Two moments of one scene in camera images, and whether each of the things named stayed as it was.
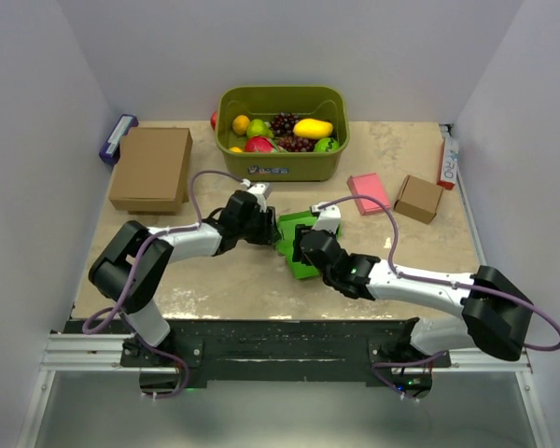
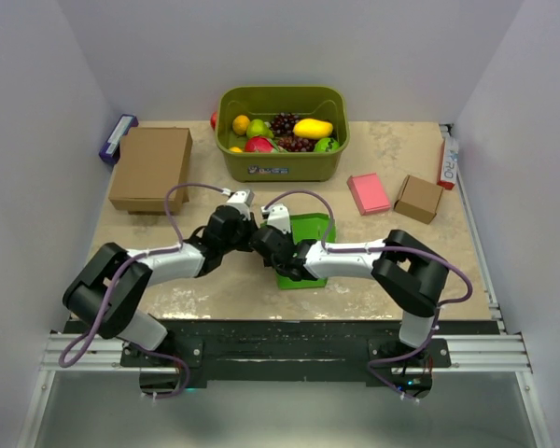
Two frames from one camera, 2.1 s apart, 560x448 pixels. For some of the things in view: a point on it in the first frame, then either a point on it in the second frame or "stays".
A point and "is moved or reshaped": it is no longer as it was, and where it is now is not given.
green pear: [258, 128] stays
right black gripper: [299, 256] -> [285, 235]
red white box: [449, 164] stays
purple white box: [110, 150] stays
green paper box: [287, 224] is moved or reshaped
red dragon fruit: [259, 144] stays
